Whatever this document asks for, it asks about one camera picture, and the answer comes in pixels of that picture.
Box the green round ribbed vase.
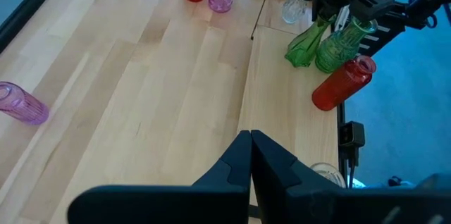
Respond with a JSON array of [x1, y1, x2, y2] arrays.
[[314, 16, 378, 75]]

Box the green faceted cone vase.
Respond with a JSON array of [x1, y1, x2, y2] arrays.
[[284, 14, 335, 68]]

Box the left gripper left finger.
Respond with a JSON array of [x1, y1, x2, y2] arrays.
[[68, 130, 253, 224]]

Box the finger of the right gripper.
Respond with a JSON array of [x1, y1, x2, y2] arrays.
[[326, 0, 342, 23], [311, 1, 327, 20]]

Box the clear swirl-ribbed glass vase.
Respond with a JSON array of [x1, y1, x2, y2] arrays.
[[280, 0, 311, 25]]

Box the black table-level camera box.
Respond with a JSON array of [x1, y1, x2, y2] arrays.
[[338, 120, 366, 149]]

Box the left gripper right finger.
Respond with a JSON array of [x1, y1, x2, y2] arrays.
[[252, 130, 451, 224]]

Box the red ribbed cylinder vase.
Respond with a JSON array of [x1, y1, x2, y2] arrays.
[[311, 54, 377, 112]]

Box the light wooden shelf board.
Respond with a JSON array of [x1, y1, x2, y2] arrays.
[[237, 23, 341, 189]]

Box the black camera cable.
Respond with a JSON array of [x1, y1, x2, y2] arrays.
[[347, 146, 359, 189]]

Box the pink ribbed cylinder vase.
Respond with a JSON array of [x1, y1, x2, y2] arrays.
[[0, 81, 50, 126]]

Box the black slotted bracket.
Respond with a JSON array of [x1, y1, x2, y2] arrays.
[[334, 12, 406, 58]]

